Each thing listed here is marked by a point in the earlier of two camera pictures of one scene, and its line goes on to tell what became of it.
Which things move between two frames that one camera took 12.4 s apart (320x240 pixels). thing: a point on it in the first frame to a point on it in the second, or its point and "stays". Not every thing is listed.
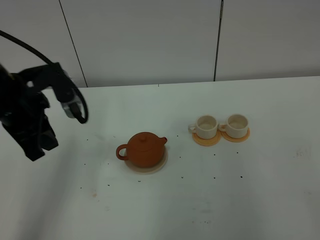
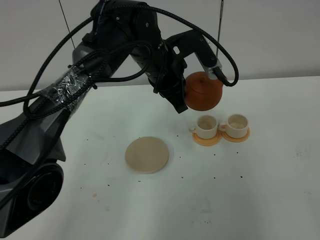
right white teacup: (236, 126) stays
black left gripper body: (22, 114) to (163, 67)
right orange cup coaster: (236, 140) stays
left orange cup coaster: (206, 142) stays
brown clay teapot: (144, 150) to (201, 93)
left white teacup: (206, 127) stays
